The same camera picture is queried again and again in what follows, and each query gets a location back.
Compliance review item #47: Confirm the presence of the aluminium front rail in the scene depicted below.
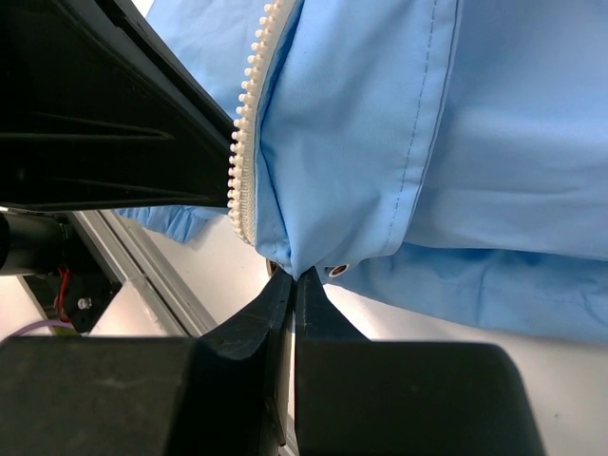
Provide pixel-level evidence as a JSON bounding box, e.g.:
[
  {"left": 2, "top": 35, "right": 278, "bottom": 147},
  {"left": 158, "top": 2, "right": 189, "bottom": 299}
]
[{"left": 73, "top": 210, "right": 218, "bottom": 337}]

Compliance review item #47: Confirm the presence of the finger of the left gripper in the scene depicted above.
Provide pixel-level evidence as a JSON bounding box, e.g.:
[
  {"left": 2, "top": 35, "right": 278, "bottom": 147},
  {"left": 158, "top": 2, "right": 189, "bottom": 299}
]
[{"left": 1, "top": 1, "right": 234, "bottom": 212}]

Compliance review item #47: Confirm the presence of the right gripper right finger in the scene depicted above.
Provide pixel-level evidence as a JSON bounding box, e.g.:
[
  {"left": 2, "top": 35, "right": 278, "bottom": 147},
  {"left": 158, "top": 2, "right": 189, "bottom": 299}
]
[{"left": 294, "top": 270, "right": 544, "bottom": 455}]

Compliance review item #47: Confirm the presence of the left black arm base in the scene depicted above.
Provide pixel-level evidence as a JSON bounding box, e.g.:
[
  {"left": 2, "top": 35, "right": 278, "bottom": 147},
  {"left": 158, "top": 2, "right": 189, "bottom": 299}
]
[{"left": 20, "top": 214, "right": 122, "bottom": 334}]

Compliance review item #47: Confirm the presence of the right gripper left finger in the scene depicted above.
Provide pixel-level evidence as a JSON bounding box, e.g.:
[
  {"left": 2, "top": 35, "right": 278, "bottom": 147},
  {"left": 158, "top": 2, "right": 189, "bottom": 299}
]
[{"left": 1, "top": 272, "right": 293, "bottom": 455}]

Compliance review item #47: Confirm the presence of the light blue zip jacket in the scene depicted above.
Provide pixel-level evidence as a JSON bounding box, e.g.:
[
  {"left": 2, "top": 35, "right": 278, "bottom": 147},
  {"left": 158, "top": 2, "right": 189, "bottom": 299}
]
[{"left": 146, "top": 1, "right": 607, "bottom": 344}]

